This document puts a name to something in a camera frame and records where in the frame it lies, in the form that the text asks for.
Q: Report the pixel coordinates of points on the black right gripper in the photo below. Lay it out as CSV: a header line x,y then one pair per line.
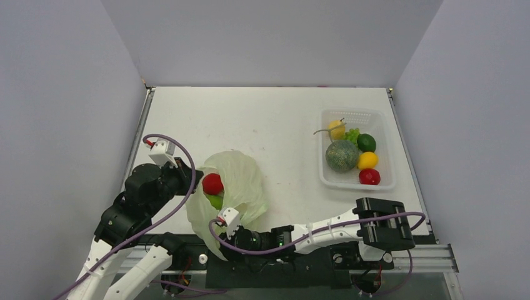
x,y
231,238

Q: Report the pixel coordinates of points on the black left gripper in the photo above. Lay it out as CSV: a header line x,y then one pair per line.
x,y
184,171

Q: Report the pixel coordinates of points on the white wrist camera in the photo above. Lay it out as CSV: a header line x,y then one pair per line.
x,y
162,153
229,217

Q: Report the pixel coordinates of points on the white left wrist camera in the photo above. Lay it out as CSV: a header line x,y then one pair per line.
x,y
162,153

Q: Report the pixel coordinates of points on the dark green fake lime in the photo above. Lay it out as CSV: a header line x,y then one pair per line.
x,y
366,143

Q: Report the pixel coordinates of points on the red fake apple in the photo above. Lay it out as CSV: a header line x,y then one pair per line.
x,y
369,176
212,184

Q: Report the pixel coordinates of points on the white perforated plastic basket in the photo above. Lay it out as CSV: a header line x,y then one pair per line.
x,y
370,122

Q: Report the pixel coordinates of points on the yellow fake pear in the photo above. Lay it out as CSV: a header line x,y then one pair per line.
x,y
337,129

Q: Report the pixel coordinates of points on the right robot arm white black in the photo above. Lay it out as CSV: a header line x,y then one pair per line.
x,y
378,226

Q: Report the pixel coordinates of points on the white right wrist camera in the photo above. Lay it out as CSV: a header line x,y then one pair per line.
x,y
229,217

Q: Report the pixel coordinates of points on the bumpy green custard apple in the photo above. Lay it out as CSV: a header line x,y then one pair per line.
x,y
216,200

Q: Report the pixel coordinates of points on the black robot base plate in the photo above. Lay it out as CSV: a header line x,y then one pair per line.
x,y
338,266

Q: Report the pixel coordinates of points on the light green plastic bag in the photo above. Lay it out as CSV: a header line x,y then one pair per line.
x,y
243,190

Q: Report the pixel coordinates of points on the green netted fake melon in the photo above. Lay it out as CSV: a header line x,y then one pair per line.
x,y
342,156

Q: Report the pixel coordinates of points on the fake green grape bunch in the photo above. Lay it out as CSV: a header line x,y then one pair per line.
x,y
352,135

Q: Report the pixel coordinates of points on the yellow fake lemon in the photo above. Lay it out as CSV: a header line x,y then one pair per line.
x,y
367,160

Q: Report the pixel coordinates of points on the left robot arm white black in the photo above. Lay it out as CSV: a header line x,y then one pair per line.
x,y
152,194

